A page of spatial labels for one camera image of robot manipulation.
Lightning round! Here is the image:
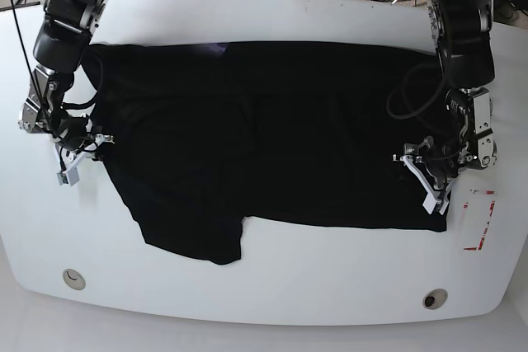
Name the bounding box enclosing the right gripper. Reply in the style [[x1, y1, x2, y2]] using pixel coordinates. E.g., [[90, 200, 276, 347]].
[[51, 129, 115, 175]]

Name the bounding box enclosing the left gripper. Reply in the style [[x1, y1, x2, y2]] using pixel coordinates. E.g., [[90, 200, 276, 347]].
[[392, 135, 469, 200]]

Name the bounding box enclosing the black printed t-shirt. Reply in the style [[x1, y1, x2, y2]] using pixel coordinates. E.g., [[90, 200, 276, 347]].
[[81, 42, 458, 265]]

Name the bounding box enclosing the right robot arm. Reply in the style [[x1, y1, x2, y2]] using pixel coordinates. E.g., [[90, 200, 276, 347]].
[[19, 0, 113, 185]]

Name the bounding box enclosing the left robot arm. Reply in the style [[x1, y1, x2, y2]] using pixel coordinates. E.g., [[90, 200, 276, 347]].
[[388, 0, 497, 214]]

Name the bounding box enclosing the red tape rectangle marking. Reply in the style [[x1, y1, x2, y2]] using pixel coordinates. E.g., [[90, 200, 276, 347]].
[[459, 190, 497, 251]]

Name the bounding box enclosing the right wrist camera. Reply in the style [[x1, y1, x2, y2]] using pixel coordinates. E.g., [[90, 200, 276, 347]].
[[57, 167, 79, 186]]

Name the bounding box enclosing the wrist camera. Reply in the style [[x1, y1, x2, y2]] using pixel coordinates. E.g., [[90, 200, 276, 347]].
[[422, 195, 450, 215], [57, 167, 79, 186]]

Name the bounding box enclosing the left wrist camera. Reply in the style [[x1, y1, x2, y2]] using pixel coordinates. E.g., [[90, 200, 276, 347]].
[[422, 195, 450, 215]]

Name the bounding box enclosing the left table cable grommet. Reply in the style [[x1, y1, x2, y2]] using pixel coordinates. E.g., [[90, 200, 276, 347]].
[[63, 269, 86, 291]]

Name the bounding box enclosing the table cable grommet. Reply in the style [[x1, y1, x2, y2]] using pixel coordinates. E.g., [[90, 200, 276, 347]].
[[63, 269, 86, 291], [422, 289, 448, 310]]

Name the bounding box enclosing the right table cable grommet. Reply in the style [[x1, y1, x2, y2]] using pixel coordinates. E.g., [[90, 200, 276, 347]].
[[422, 289, 448, 310]]

